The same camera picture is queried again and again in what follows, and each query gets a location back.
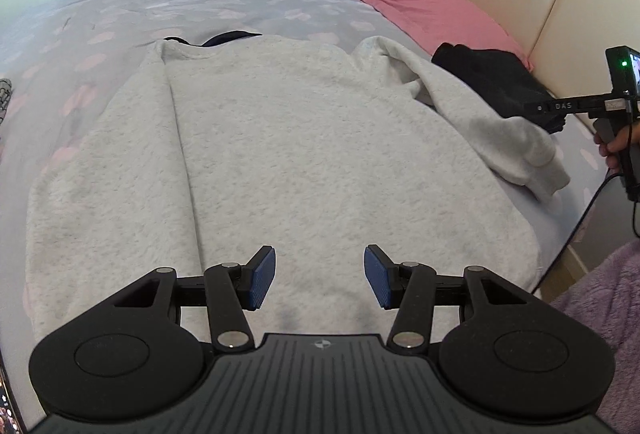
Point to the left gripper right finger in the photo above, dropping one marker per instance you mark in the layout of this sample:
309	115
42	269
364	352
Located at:
408	288

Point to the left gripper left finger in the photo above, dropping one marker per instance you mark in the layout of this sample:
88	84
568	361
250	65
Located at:
231	290

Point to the light grey sweatshirt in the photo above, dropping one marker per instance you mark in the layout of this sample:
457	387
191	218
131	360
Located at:
206	154

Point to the person's right hand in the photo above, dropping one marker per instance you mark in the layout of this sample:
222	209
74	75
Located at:
611	150

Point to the black folded garment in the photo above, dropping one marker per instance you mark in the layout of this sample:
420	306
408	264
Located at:
500	79

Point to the purple fleece sleeve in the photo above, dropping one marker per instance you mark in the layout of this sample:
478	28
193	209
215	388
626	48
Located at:
607	301

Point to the pink pillow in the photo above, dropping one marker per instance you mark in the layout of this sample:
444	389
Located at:
431	23

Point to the phone screen on gripper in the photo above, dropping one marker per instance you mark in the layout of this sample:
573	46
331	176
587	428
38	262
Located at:
9	422

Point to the grey pink-dotted bed cover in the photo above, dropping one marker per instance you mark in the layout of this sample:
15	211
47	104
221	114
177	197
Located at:
67	59

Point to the grey patterned garment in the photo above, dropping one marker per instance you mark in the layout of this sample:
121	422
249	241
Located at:
6	91

